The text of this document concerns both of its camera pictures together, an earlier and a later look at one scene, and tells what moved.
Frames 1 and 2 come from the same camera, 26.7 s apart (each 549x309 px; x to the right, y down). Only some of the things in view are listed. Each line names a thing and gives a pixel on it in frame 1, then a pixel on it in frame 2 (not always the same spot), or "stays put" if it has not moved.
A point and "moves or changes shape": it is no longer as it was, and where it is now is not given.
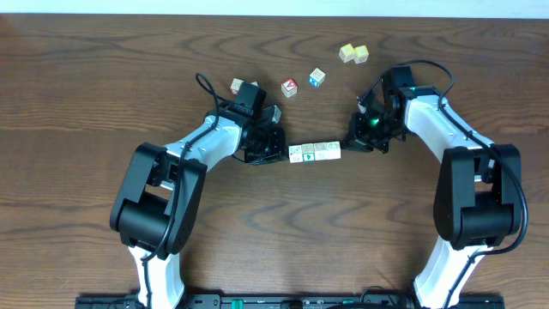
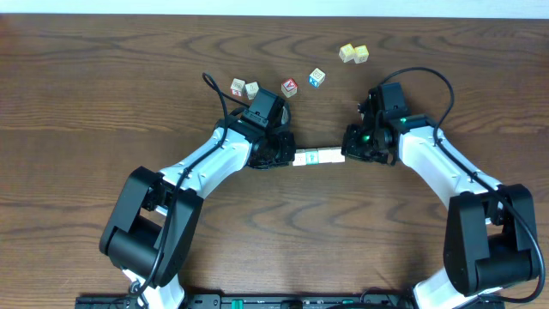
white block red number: x=235 y=86 stays put
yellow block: x=346 y=52 stays put
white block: x=295 y=154 moves or changes shape
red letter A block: x=289 y=87 stays put
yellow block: x=361 y=54 stays put
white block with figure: x=319 y=150 moves or changes shape
